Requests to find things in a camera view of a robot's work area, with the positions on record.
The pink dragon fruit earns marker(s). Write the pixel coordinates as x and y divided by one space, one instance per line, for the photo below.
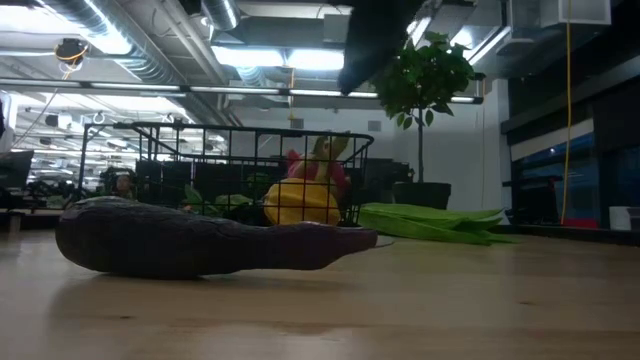
310 167

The black metal stand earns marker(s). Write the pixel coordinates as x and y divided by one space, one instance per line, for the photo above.
84 165

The green corn husk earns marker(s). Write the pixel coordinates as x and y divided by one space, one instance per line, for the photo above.
430 222

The black monitor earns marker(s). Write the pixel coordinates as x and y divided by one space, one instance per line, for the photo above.
15 170

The person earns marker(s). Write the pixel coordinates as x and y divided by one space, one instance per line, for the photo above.
122 185

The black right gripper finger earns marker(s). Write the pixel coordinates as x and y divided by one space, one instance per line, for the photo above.
375 40

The black aluminium table frame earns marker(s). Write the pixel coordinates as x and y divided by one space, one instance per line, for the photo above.
235 90

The white cup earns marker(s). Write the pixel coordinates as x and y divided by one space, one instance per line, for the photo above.
620 218

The potted green plant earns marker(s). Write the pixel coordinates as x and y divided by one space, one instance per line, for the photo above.
425 75

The dark purple eggplant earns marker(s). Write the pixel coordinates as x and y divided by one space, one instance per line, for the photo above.
160 240

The yellow star fruit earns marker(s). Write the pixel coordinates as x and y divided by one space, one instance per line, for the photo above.
300 205

